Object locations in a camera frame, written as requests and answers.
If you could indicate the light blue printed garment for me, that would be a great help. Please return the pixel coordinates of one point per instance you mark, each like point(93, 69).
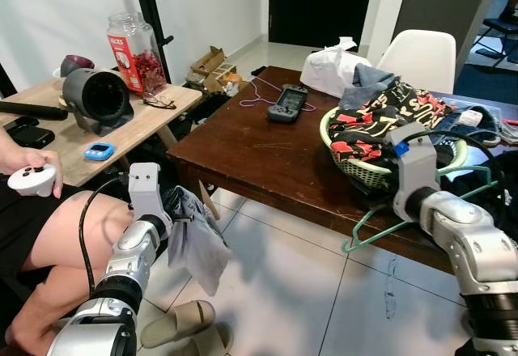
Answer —
point(202, 251)

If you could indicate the white handheld controller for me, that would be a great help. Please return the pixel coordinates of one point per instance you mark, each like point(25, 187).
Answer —
point(32, 182)

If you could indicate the turquoise plastic hanger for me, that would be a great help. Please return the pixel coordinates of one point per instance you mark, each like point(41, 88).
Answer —
point(376, 235)

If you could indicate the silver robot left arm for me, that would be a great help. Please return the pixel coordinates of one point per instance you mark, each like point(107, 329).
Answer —
point(121, 267)

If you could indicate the person's hand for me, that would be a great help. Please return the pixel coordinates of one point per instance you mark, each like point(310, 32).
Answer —
point(24, 158)

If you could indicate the light wooden table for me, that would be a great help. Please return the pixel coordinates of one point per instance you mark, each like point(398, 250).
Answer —
point(154, 121)

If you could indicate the small blue timer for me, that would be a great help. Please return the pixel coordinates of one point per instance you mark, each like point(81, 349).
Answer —
point(99, 151)

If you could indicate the dark framed glasses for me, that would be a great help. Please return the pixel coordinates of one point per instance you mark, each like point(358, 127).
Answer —
point(162, 102)

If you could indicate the person in black shorts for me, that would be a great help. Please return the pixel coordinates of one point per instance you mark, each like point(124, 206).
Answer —
point(73, 226)

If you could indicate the beige slipper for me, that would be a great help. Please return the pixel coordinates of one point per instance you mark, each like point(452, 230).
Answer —
point(202, 344)
point(182, 319)

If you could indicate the black round heater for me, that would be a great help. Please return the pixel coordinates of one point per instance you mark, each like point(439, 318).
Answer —
point(97, 97)

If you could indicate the cardboard box with clutter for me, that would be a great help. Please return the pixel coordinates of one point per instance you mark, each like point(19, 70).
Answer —
point(212, 69)

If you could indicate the clear jar with red contents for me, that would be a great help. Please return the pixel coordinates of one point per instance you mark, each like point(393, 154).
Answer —
point(142, 65)

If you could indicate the black gamepad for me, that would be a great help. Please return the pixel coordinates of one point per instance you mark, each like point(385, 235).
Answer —
point(289, 103)

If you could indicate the black case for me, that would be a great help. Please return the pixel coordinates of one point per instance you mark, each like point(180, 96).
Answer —
point(28, 133)

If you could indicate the black tube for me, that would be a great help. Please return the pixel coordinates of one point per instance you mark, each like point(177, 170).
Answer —
point(32, 111)

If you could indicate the maroon bowl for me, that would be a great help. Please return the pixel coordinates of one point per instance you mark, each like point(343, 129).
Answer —
point(77, 63)

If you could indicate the black stand pole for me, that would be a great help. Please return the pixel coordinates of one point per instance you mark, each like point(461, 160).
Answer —
point(152, 24)

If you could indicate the light green plastic basket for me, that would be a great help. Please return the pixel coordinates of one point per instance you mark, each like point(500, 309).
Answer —
point(356, 170)

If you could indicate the white plastic bag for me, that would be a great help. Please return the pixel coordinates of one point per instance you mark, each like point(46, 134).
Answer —
point(328, 69)

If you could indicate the grey blue cloth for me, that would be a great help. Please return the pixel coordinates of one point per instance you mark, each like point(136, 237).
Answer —
point(368, 81)

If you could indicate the white power adapter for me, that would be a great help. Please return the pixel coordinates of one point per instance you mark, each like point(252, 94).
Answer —
point(469, 119)

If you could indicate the black folding chair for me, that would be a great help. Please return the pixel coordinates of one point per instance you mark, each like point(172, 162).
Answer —
point(498, 24)

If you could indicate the white plastic chair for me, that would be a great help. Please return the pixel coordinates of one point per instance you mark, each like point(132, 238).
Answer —
point(421, 57)

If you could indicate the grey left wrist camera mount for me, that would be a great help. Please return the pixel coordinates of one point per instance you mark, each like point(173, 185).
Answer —
point(146, 190)

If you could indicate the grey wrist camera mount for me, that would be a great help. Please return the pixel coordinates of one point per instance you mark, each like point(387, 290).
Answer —
point(146, 190)
point(417, 170)

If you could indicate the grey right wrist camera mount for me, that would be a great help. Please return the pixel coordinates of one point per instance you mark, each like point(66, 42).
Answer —
point(417, 170)

